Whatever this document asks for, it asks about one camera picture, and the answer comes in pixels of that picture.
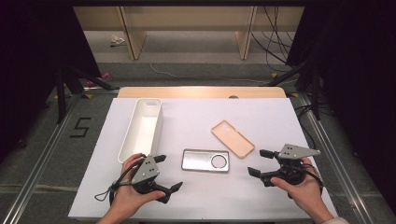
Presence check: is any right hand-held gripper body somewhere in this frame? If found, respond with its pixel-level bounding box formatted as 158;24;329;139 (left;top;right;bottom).
261;143;321;187

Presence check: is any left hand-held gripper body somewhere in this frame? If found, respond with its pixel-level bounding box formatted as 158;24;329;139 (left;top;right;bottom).
130;154;166;195

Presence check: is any white plastic storage box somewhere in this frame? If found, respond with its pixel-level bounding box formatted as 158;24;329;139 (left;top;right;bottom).
117;97;164;165

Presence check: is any beige phone case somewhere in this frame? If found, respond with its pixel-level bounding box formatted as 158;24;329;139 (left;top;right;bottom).
210;119;256;160

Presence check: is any person's left hand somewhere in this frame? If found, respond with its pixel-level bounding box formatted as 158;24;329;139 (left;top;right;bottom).
110;153;166;217

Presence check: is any person's right hand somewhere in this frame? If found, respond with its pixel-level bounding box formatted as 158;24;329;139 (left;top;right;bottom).
270;158;331;217

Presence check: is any white table mat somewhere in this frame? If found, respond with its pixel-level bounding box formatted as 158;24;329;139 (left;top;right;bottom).
67;97;339;220

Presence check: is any black metal stand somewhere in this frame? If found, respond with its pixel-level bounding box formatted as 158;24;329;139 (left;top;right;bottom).
55;62;120;125
261;59;321;120

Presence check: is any light wooden table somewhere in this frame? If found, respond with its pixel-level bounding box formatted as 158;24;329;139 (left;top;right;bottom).
117;86;288;99

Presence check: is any black curtain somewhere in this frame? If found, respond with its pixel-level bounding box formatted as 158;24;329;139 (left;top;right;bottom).
0;0;101;162
286;0;396;213

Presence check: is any pink object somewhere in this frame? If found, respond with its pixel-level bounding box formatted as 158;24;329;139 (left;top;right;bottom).
85;72;113;88

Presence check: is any light wooden shelf unit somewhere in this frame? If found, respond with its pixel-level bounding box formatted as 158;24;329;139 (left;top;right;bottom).
73;6;304;62

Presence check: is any white crumpled object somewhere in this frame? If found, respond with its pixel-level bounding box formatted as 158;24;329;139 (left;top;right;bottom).
109;34;126;48

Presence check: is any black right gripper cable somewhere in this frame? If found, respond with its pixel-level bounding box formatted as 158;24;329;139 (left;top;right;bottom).
292;161;325;200

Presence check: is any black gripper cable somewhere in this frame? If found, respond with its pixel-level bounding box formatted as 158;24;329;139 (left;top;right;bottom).
93;157;148;206
292;161;325;200

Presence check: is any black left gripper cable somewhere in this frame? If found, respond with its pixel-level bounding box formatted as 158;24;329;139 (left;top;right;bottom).
93;157;148;206

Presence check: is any metal floor rail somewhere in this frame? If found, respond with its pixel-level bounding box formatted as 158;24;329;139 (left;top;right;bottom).
0;92;82;224
297;92;375;224

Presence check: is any bundle of black cables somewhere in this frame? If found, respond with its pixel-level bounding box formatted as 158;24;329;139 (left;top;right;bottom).
250;6;297;73

